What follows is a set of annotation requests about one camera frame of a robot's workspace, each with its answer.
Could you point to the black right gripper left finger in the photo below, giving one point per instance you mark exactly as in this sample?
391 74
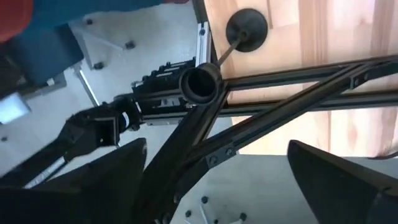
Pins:
93 193

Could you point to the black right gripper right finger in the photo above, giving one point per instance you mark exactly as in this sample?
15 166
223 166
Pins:
342 193

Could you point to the tall black candlestick holder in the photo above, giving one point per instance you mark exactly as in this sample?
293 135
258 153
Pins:
252 28

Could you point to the silver aluminium extrusion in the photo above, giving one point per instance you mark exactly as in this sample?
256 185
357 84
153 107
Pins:
202 42

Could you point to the black aluminium table frame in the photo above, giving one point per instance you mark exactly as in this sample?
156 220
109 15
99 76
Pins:
311 73

